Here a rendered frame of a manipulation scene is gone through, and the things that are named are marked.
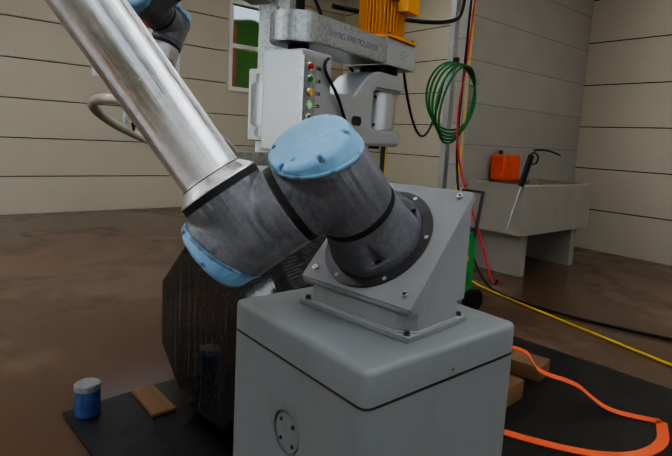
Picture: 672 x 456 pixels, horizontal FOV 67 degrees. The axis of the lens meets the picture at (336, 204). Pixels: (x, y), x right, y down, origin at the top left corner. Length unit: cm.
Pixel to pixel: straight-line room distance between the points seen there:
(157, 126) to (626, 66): 642
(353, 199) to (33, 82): 714
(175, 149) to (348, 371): 44
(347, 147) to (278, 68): 142
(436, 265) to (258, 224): 31
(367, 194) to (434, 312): 25
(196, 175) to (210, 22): 787
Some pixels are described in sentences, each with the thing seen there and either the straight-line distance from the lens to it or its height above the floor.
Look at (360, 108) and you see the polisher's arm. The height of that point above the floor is 133.
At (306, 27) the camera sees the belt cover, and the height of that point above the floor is 162.
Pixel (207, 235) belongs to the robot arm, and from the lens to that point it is 86.
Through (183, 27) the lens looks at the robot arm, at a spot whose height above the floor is 148.
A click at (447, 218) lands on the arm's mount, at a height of 105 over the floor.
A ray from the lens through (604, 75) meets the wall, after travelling 705.
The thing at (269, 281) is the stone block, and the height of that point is 68.
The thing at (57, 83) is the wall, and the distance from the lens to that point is 787.
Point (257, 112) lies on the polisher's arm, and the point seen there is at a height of 131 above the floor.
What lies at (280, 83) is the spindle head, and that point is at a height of 140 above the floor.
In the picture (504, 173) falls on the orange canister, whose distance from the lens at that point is 535.
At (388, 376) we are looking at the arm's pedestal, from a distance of 82.
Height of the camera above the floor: 118
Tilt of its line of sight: 7 degrees down
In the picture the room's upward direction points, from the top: 3 degrees clockwise
